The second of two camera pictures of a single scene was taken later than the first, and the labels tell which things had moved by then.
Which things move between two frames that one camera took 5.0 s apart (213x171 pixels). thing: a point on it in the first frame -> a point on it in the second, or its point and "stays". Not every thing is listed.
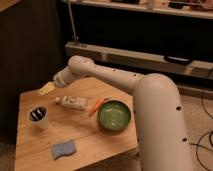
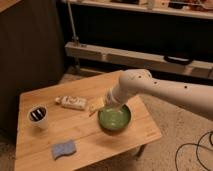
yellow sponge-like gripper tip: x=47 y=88 -> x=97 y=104
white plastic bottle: x=75 y=103 stays
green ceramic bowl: x=114 y=115 stays
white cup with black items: x=37 y=116 stays
